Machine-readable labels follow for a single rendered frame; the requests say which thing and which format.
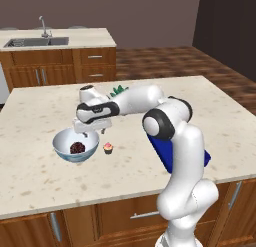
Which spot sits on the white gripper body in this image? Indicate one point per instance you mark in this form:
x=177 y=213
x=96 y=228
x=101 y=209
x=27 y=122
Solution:
x=90 y=125

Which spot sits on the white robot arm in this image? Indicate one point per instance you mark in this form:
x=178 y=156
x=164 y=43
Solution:
x=186 y=151

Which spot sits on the dark chocolate cake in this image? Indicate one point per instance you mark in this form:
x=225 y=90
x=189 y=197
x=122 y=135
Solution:
x=77 y=148

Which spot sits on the pink frosted cupcake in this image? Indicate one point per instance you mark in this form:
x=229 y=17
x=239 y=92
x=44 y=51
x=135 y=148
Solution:
x=108 y=148

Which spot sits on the pale blue bowl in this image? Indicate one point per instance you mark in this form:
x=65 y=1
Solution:
x=63 y=147

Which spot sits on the blue tray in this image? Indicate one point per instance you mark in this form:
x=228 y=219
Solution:
x=164 y=154

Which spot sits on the green leafy plant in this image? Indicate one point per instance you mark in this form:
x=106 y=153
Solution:
x=118 y=90

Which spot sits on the wooden cupboard run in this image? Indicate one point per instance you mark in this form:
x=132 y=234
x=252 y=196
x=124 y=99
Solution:
x=60 y=66

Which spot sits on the wooden drawer front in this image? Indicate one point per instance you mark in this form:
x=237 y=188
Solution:
x=116 y=217

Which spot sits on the white appliance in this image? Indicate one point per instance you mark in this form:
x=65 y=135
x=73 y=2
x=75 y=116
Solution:
x=3 y=84

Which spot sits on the steel sink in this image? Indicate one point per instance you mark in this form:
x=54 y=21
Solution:
x=36 y=42

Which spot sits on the silver tap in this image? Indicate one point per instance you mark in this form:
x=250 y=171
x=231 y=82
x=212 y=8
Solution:
x=43 y=27

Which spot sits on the wooden cupboard door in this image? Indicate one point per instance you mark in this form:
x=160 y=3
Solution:
x=26 y=232
x=243 y=214

